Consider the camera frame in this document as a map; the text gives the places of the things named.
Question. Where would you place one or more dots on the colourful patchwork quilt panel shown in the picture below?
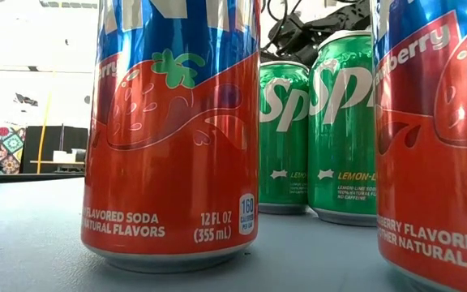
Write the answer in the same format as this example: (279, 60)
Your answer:
(10, 140)

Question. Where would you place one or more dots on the red Fanta strawberry can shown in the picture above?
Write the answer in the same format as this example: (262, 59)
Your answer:
(168, 182)
(440, 182)

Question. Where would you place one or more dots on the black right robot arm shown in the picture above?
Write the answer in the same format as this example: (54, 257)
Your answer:
(298, 36)

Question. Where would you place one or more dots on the black partition panel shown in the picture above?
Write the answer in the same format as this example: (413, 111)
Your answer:
(69, 138)

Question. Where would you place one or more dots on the white box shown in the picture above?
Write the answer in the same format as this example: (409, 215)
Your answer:
(60, 156)

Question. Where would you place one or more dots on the green Sprite can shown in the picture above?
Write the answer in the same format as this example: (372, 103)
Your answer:
(284, 154)
(341, 142)

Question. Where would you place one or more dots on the desk with wooden top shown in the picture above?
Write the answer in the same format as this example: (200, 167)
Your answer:
(55, 162)

